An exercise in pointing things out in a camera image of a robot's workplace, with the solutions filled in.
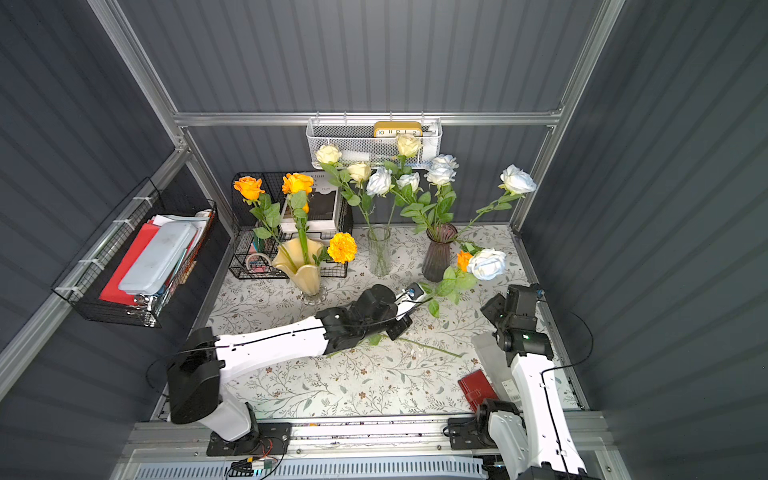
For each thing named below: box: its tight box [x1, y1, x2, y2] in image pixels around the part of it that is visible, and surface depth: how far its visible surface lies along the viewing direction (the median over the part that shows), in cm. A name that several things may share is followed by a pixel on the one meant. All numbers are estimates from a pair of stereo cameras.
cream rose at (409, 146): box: [384, 133, 423, 232], surface depth 82 cm
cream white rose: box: [316, 144, 374, 232], surface depth 84 cm
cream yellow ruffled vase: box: [272, 237, 323, 296], surface depth 90 cm
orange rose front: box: [234, 176, 295, 271], surface depth 81 cm
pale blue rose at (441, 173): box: [424, 154, 460, 226], surface depth 86 cm
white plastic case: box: [118, 222, 198, 296], surface depth 71 cm
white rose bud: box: [347, 162, 377, 240], surface depth 86 cm
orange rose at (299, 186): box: [282, 173, 315, 265], surface depth 80 cm
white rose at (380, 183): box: [366, 167, 433, 232], surface depth 76 cm
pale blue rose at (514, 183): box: [455, 164, 537, 241], surface depth 74 cm
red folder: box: [99, 219, 160, 305], surface depth 71 cm
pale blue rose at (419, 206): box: [396, 172, 437, 233], surface depth 84 cm
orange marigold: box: [328, 232, 357, 264], surface depth 71 cm
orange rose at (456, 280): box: [419, 250, 477, 318], surface depth 79 cm
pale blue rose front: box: [468, 248, 507, 281], surface depth 62 cm
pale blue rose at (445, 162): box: [432, 153, 460, 170], surface depth 86 cm
